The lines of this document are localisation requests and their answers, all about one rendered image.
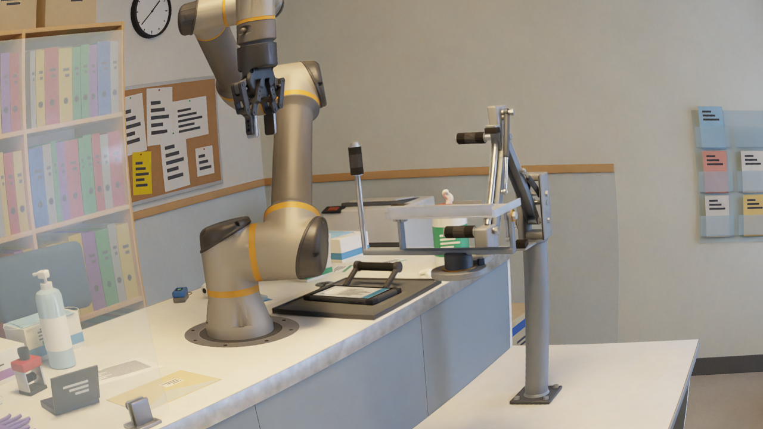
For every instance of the white low table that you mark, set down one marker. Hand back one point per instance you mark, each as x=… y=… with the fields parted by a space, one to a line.
x=596 y=381

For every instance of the clear wall leaflet rack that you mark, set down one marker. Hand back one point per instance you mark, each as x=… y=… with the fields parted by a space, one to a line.
x=730 y=173

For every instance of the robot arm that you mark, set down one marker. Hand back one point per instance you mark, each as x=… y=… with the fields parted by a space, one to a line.
x=292 y=179

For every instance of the yellow envelope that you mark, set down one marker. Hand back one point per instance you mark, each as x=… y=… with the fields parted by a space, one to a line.
x=179 y=384

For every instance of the white printer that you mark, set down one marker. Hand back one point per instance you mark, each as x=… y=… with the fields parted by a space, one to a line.
x=369 y=217

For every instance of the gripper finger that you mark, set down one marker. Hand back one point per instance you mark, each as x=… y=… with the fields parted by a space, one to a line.
x=269 y=123
x=251 y=126

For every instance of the grey lever with black grip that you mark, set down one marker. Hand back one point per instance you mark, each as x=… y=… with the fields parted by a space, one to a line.
x=359 y=202

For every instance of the grey black swivel base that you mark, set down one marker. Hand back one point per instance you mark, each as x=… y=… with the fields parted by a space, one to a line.
x=459 y=271

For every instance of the grey desk sign holder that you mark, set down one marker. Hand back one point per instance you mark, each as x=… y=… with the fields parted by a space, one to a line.
x=71 y=390

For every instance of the grey post with base plate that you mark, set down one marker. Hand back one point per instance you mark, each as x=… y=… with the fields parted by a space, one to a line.
x=536 y=322

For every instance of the white blue box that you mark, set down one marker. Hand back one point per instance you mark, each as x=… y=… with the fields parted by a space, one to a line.
x=344 y=244

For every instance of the white grey tablet cradle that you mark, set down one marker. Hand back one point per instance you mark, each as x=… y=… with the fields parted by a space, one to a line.
x=453 y=210

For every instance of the small blue device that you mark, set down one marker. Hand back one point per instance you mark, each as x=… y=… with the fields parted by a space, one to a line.
x=180 y=294

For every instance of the black white wall clock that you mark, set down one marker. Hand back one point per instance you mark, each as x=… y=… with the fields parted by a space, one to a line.
x=151 y=16

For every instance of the black charging mat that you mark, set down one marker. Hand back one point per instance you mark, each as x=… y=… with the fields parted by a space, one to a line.
x=411 y=292

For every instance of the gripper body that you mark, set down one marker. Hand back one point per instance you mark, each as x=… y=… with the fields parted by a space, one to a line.
x=257 y=58

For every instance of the dark grey round mounting plate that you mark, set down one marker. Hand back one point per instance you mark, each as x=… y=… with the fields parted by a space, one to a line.
x=197 y=335

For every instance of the cork notice board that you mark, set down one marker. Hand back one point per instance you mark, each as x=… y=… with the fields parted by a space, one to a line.
x=173 y=137

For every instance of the blue striped box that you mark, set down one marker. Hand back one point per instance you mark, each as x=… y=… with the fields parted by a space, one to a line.
x=518 y=325

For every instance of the grey reception counter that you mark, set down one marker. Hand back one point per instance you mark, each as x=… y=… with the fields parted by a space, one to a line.
x=381 y=369

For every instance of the wooden shelf unit with folders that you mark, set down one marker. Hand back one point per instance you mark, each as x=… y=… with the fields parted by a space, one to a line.
x=65 y=167

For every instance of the green white wipes canister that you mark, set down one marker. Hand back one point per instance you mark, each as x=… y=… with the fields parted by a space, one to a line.
x=444 y=238

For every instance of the small grey stand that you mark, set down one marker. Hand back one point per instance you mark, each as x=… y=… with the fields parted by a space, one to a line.
x=142 y=412

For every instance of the white blue pump bottle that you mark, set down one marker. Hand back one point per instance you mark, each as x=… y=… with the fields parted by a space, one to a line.
x=55 y=328

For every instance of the white tissue box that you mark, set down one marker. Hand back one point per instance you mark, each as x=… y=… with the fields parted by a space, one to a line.
x=18 y=333

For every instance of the brown cardboard box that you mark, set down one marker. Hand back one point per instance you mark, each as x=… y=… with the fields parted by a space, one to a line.
x=67 y=11
x=16 y=13

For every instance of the purple gloves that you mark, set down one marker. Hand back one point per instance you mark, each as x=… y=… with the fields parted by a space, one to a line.
x=13 y=422

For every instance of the red black stamp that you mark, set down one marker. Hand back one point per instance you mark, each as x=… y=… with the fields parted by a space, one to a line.
x=27 y=369

